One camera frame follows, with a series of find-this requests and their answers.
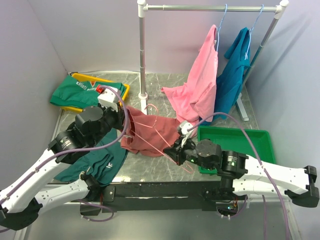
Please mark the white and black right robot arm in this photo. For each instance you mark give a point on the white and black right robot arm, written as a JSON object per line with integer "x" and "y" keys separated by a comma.
{"x": 244, "y": 175}

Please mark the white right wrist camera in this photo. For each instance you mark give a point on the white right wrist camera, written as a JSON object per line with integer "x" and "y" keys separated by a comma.
{"x": 185, "y": 132}

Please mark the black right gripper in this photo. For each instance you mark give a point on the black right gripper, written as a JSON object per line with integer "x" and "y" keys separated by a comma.
{"x": 176, "y": 151}

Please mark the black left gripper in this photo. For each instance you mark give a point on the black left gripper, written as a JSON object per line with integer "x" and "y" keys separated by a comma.
{"x": 120, "y": 116}

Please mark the yellow plastic tray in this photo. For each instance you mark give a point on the yellow plastic tray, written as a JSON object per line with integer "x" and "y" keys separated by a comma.
{"x": 82, "y": 77}

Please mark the silver clothes rack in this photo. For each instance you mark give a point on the silver clothes rack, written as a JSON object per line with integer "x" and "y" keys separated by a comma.
{"x": 143, "y": 7}

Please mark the light blue hanger left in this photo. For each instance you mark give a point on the light blue hanger left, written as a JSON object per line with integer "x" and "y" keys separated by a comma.
{"x": 219, "y": 28}

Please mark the green plastic tray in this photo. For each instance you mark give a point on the green plastic tray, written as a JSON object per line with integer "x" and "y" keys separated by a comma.
{"x": 232, "y": 139}

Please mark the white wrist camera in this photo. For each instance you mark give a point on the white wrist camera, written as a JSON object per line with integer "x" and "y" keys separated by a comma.
{"x": 109, "y": 97}
{"x": 185, "y": 132}

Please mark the blue t shirt on hanger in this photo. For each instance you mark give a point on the blue t shirt on hanger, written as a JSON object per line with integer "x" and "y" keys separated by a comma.
{"x": 220, "y": 92}

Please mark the green printed t shirt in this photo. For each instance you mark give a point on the green printed t shirt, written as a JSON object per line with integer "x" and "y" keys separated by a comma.
{"x": 80, "y": 94}

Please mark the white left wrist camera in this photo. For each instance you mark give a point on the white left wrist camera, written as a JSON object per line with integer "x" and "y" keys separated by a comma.
{"x": 109, "y": 97}

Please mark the salmon red t shirt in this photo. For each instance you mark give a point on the salmon red t shirt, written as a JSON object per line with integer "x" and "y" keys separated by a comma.
{"x": 150, "y": 135}

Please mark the pink t shirt on hanger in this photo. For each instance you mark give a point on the pink t shirt on hanger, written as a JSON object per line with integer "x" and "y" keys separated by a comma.
{"x": 195, "y": 99}

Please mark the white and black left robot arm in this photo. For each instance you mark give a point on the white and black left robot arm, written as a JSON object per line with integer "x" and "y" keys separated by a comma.
{"x": 23, "y": 201}

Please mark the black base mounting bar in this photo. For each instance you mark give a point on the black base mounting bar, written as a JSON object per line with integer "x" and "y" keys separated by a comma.
{"x": 152, "y": 196}

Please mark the light blue hanger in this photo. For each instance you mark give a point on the light blue hanger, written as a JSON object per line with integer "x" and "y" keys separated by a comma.
{"x": 251, "y": 35}
{"x": 219, "y": 28}

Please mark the light blue hanger right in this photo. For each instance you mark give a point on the light blue hanger right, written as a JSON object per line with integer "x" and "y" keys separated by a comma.
{"x": 251, "y": 35}

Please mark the dark teal t shirt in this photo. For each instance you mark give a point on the dark teal t shirt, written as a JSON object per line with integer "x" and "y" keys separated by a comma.
{"x": 102, "y": 164}

